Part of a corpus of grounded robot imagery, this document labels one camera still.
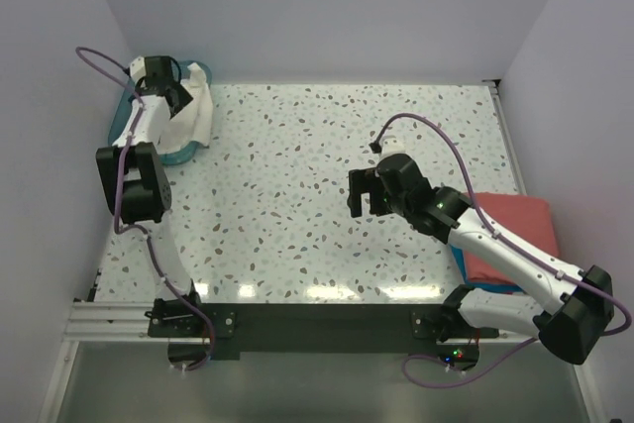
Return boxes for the white t shirt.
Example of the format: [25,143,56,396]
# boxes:
[158,61,214,163]

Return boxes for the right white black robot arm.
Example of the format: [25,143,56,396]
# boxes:
[348,137,614,365]

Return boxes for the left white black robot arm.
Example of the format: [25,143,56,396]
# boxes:
[96,55,209,338]

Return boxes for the teal plastic bin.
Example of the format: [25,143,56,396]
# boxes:
[106,58,215,168]

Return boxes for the blue folded t shirt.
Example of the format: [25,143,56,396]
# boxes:
[450,246,522,294]

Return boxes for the pink folded t shirt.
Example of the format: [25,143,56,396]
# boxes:
[462,192,562,290]

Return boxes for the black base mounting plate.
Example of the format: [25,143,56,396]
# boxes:
[145,299,498,366]

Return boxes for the aluminium extrusion rail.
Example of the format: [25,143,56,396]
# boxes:
[66,302,474,353]

